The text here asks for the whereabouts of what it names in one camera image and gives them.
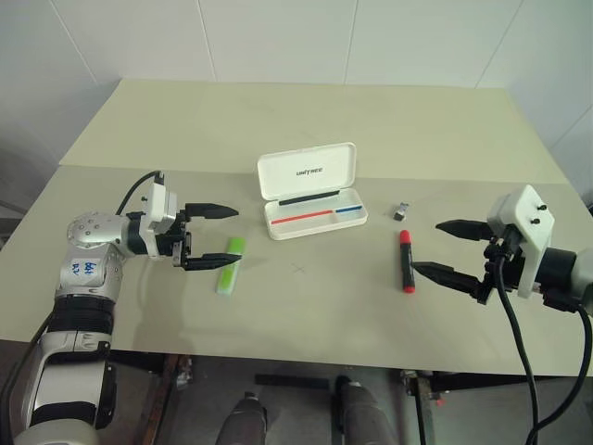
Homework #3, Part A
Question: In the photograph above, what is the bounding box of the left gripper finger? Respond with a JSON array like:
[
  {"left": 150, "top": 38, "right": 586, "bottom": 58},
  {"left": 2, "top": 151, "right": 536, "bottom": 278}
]
[
  {"left": 184, "top": 201, "right": 241, "bottom": 221},
  {"left": 182, "top": 251, "right": 244, "bottom": 272}
]

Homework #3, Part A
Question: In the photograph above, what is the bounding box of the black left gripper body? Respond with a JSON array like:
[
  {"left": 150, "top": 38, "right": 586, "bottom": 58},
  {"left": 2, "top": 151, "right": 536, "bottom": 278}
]
[{"left": 156, "top": 208, "right": 194, "bottom": 271}]

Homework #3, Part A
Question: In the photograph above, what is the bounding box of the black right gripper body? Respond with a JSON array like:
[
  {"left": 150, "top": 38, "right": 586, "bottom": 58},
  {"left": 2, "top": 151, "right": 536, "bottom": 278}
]
[{"left": 472, "top": 223, "right": 527, "bottom": 305}]

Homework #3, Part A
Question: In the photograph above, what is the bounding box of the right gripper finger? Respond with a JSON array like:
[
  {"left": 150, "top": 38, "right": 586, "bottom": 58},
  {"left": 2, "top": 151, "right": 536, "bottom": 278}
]
[
  {"left": 435, "top": 220, "right": 492, "bottom": 243},
  {"left": 411, "top": 261, "right": 480, "bottom": 294}
]

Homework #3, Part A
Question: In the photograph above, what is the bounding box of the red black whiteboard marker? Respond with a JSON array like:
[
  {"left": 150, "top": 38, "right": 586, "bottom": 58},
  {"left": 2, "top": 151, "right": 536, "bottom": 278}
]
[{"left": 398, "top": 230, "right": 417, "bottom": 295}]

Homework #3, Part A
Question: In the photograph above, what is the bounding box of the white plastic pencil case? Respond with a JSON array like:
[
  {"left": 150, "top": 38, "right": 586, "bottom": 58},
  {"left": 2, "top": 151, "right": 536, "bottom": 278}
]
[{"left": 257, "top": 141, "right": 371, "bottom": 241}]

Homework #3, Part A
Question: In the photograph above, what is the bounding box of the light green flat bar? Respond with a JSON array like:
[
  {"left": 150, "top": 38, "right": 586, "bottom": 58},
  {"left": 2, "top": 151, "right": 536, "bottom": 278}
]
[{"left": 215, "top": 236, "right": 246, "bottom": 297}]

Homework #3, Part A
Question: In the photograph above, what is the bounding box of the rusty metal table leg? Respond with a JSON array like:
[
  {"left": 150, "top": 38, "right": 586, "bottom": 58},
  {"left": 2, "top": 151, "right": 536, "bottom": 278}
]
[
  {"left": 138, "top": 354, "right": 194, "bottom": 445},
  {"left": 400, "top": 369, "right": 439, "bottom": 445}
]

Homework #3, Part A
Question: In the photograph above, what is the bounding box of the dark grey rounded shape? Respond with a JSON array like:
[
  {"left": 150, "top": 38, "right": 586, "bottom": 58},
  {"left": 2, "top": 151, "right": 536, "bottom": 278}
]
[
  {"left": 217, "top": 391, "right": 270, "bottom": 445},
  {"left": 333, "top": 375, "right": 400, "bottom": 445}
]

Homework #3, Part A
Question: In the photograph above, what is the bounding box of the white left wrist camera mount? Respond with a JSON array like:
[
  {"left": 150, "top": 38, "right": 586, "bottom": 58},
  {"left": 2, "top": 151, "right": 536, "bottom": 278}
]
[{"left": 138, "top": 182, "right": 181, "bottom": 260}]

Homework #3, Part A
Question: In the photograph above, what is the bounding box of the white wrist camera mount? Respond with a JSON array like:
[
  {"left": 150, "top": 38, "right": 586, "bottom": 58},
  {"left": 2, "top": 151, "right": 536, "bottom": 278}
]
[
  {"left": 486, "top": 184, "right": 556, "bottom": 299},
  {"left": 138, "top": 182, "right": 181, "bottom": 260}
]

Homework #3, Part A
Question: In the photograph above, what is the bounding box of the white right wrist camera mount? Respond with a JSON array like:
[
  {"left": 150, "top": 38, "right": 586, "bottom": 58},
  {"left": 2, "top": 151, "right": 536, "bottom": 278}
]
[{"left": 486, "top": 184, "right": 556, "bottom": 299}]

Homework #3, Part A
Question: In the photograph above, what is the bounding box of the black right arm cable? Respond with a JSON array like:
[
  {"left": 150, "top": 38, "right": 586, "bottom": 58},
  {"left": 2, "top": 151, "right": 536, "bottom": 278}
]
[{"left": 490, "top": 226, "right": 593, "bottom": 445}]

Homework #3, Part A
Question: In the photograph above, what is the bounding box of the black table frame bar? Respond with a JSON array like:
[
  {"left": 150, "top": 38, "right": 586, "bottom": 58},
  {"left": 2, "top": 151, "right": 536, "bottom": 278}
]
[{"left": 108, "top": 350, "right": 534, "bottom": 387}]

